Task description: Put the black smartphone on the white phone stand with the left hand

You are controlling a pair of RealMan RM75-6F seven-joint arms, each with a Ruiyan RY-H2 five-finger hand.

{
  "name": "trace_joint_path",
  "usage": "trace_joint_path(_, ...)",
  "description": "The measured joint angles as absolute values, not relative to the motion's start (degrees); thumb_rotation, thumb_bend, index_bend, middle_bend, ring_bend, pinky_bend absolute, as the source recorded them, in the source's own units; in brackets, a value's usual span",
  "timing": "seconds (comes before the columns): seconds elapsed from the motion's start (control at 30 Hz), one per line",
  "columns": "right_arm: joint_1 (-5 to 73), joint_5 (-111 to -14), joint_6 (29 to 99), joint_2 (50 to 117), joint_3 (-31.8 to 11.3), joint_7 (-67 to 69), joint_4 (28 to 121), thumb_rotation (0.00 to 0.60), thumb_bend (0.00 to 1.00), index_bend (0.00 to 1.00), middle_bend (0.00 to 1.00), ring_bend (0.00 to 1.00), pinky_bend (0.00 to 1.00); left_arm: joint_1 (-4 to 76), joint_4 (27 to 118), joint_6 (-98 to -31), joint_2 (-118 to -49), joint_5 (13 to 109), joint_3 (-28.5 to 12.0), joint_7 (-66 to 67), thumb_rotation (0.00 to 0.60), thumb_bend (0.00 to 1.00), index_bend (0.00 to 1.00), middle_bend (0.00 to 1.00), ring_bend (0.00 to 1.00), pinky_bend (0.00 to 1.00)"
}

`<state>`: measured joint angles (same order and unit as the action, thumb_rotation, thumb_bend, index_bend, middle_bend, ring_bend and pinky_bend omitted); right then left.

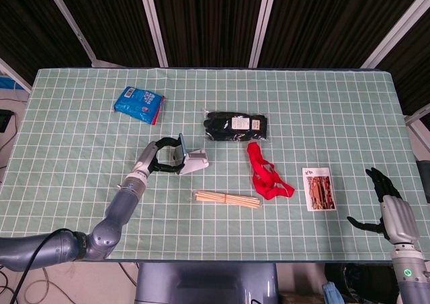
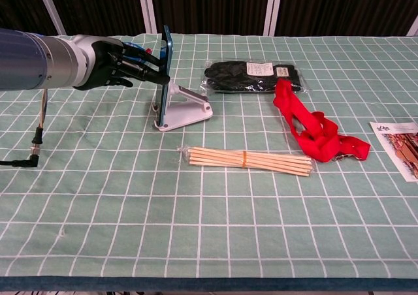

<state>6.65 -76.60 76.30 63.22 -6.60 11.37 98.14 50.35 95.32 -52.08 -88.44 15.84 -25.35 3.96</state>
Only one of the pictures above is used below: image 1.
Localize blue cloth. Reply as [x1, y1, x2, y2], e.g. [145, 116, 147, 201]
[321, 281, 349, 304]

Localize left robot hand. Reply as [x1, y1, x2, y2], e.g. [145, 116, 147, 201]
[133, 134, 186, 180]

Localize white frame post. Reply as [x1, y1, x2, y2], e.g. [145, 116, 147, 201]
[247, 0, 279, 68]
[404, 104, 430, 140]
[361, 0, 430, 69]
[136, 0, 169, 68]
[42, 0, 98, 68]
[0, 57, 34, 93]

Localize black pleated curtain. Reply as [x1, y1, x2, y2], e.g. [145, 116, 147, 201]
[0, 0, 430, 116]

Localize red fabric ribbon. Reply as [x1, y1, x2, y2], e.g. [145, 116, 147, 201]
[247, 141, 296, 201]

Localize black bag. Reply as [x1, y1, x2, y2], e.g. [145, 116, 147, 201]
[324, 262, 402, 304]

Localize black gloves in clear bag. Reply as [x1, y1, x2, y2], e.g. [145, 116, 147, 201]
[202, 110, 269, 143]

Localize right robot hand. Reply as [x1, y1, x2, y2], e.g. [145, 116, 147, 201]
[347, 167, 421, 243]

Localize wrapped bundle of wooden sticks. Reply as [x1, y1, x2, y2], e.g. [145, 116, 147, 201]
[191, 189, 262, 211]

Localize grey robot torso base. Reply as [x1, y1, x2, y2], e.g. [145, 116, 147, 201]
[135, 262, 280, 304]

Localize green checked tablecloth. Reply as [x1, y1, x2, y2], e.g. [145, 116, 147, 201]
[0, 67, 428, 263]

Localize black smartphone with teal case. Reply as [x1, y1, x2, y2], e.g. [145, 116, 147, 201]
[170, 132, 188, 167]

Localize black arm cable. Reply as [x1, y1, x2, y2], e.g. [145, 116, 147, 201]
[7, 228, 72, 304]

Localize printed picture card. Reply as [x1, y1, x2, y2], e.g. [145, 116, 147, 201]
[301, 167, 338, 213]

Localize blue snack packet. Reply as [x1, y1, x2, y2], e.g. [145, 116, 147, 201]
[113, 85, 167, 126]

